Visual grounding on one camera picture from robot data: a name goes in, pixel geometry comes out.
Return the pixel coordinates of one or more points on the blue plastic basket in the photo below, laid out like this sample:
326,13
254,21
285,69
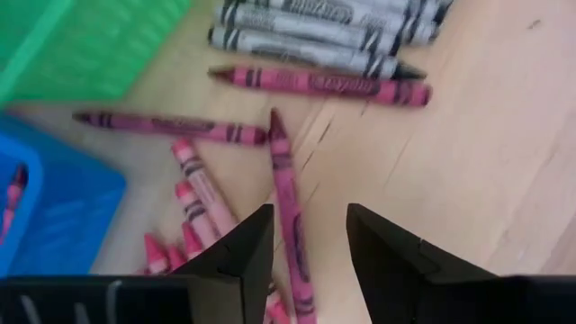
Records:
67,202

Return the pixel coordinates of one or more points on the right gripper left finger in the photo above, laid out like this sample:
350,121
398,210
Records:
247,256

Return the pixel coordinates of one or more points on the grey crayon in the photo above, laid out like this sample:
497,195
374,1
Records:
292,27
360,13
306,50

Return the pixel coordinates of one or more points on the green plastic basket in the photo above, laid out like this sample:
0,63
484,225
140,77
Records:
67,45

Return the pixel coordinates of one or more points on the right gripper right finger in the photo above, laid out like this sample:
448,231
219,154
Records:
387,270

